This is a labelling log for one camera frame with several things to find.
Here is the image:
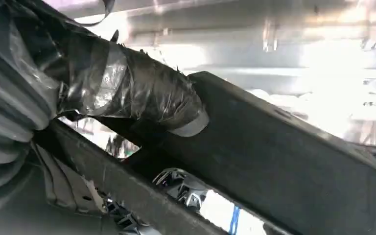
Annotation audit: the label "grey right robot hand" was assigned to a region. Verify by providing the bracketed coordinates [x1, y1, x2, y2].
[9, 0, 210, 235]

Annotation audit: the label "blue metal shelf rack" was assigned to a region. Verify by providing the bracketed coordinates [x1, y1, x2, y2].
[228, 205, 241, 235]

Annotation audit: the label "black camera cable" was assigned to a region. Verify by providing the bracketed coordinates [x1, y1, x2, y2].
[73, 0, 117, 27]

